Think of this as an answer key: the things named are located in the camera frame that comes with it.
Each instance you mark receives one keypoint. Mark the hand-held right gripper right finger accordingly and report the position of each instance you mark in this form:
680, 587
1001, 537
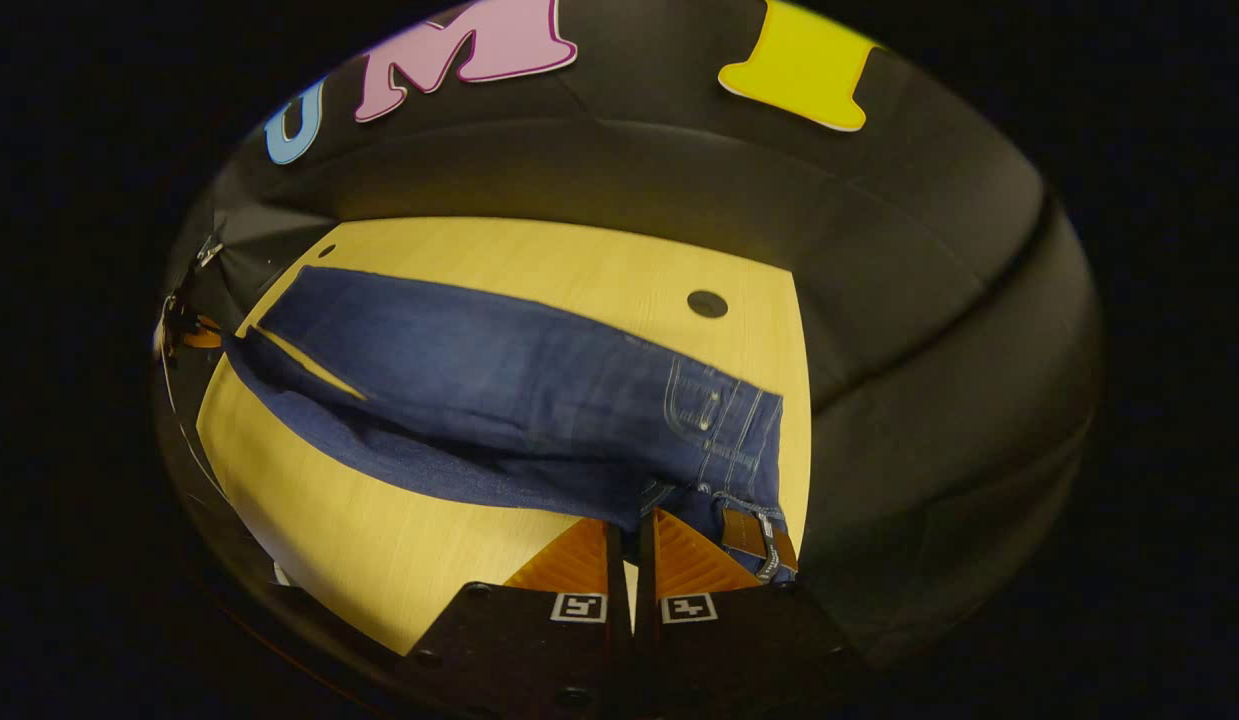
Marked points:
646, 565

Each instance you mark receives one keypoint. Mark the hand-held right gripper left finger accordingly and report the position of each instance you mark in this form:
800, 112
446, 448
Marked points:
616, 565

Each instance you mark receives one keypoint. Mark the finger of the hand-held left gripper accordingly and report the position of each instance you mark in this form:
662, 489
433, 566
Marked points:
201, 337

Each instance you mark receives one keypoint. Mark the blue denim jeans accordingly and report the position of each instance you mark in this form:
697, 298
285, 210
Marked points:
479, 380

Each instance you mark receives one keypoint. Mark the black backdrop cloth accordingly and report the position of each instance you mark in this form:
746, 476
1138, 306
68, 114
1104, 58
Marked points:
679, 170

